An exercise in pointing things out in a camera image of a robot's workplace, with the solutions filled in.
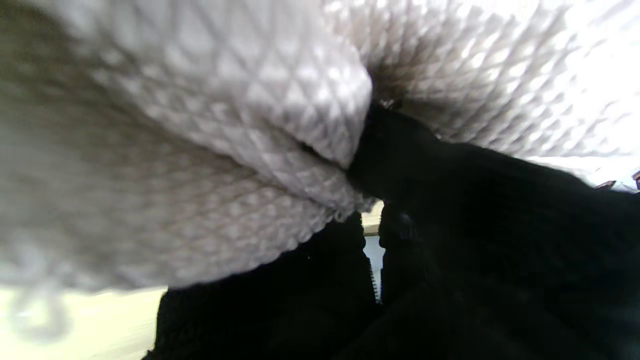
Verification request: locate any beige wiping cloth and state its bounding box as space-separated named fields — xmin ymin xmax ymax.
xmin=0 ymin=0 xmax=640 ymax=343

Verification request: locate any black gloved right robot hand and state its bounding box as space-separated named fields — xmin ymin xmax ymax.
xmin=142 ymin=102 xmax=640 ymax=360

